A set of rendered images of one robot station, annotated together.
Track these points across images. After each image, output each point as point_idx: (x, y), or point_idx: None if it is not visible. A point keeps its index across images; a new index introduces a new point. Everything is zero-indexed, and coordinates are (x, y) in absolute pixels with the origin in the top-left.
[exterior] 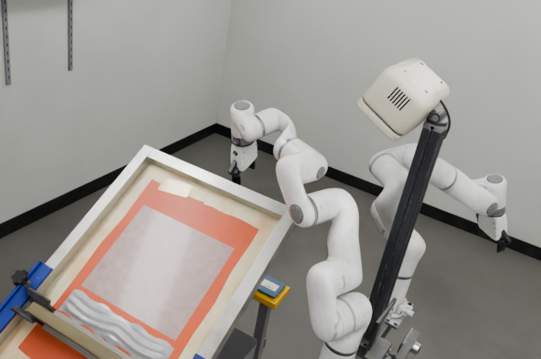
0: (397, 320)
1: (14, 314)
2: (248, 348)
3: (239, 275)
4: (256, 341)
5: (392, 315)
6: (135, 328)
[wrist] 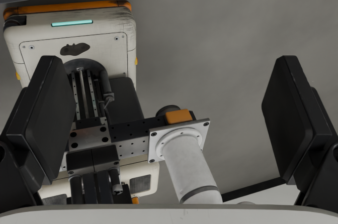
0: (159, 158)
1: None
2: (3, 0)
3: None
4: None
5: (161, 157)
6: None
